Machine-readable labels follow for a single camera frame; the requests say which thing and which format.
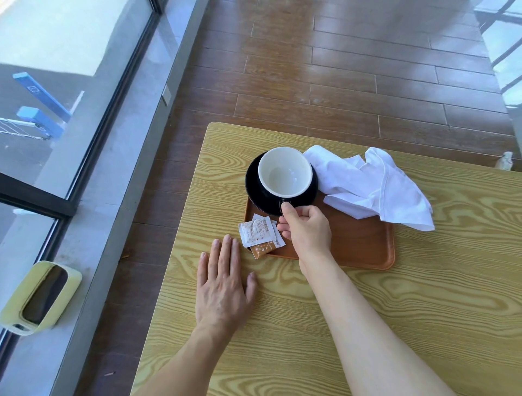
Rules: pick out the person's left hand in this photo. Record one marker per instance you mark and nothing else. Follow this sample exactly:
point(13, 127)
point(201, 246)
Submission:
point(220, 298)

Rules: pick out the person's right hand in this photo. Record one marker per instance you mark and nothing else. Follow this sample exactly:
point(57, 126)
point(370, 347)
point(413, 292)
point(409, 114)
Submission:
point(308, 234)

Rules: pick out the person's left little finger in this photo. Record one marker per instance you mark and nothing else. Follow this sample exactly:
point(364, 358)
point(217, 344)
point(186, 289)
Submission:
point(202, 267)

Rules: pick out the person's left middle finger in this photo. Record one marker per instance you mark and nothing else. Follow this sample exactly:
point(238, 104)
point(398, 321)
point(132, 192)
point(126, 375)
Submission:
point(224, 259)

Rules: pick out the person's right thumb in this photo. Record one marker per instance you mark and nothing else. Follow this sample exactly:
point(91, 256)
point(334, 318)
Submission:
point(288, 212)

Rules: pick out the person's left thumb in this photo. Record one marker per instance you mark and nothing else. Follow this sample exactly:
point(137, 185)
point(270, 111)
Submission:
point(251, 287)

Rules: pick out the black cup with white inside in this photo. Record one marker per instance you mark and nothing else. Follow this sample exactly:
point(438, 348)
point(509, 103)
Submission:
point(285, 173)

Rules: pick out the person's right forearm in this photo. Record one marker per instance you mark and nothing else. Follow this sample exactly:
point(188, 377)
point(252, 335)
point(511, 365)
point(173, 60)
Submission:
point(359, 326)

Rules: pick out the person's left forearm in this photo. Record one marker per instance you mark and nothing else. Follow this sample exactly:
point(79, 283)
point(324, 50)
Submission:
point(179, 359)

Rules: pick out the white torn packet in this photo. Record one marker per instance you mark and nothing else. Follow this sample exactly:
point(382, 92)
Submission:
point(278, 238)

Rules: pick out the brown sugar packet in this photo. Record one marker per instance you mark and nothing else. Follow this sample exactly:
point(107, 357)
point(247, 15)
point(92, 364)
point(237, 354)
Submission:
point(261, 249)

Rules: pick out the black saucer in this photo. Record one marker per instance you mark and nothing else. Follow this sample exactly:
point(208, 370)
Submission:
point(255, 191)

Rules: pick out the white sugar packet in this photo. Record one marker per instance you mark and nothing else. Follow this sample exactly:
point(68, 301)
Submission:
point(255, 232)

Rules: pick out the brown wooden tray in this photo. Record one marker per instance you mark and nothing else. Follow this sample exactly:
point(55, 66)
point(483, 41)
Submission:
point(359, 240)

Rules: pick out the white cloth napkin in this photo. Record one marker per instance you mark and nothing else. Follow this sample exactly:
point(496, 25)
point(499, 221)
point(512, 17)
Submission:
point(375, 187)

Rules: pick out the pale green trash bin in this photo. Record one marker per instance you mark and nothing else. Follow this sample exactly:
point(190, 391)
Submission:
point(40, 298)

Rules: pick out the white crumpled tissue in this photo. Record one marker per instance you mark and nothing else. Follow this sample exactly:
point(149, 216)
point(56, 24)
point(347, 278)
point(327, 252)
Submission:
point(505, 160)

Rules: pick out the blue outdoor barrier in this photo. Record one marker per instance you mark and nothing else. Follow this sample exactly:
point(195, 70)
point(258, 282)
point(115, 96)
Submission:
point(40, 110)

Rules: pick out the black window frame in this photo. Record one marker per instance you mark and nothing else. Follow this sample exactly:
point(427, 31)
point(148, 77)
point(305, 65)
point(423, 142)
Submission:
point(61, 163)

